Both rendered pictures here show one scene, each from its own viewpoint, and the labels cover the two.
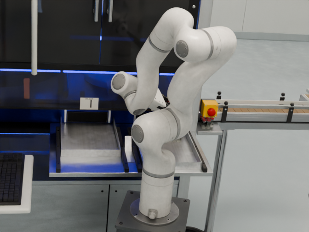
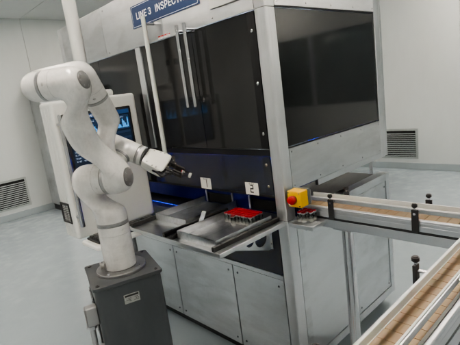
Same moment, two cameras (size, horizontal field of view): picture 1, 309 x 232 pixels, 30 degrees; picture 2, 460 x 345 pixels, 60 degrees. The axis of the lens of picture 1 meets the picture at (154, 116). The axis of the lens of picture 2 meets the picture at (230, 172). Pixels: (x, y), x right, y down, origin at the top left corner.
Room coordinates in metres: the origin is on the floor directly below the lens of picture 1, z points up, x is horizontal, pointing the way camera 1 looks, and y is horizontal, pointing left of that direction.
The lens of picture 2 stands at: (1.50, -1.56, 1.48)
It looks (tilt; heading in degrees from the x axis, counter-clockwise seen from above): 11 degrees down; 59
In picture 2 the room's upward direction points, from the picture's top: 8 degrees counter-clockwise
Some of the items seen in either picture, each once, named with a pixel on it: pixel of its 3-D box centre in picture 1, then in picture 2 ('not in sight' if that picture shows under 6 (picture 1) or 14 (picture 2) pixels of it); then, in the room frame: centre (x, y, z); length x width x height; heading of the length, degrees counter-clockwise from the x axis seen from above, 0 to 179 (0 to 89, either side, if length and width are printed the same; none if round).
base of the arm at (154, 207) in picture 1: (156, 191); (117, 246); (1.87, -0.03, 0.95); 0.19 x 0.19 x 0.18
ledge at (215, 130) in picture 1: (206, 127); (309, 222); (2.66, -0.27, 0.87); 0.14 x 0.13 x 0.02; 11
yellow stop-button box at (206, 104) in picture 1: (208, 108); (298, 197); (2.62, -0.26, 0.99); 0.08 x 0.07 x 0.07; 11
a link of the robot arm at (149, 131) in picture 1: (154, 143); (99, 194); (1.85, -0.01, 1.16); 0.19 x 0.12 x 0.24; 133
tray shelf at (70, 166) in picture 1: (127, 147); (207, 223); (2.35, 0.11, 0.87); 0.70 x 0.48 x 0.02; 101
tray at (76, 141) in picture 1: (88, 135); (196, 209); (2.39, 0.29, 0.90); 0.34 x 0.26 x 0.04; 11
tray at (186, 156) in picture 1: (165, 147); (224, 226); (2.34, -0.06, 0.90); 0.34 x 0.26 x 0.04; 11
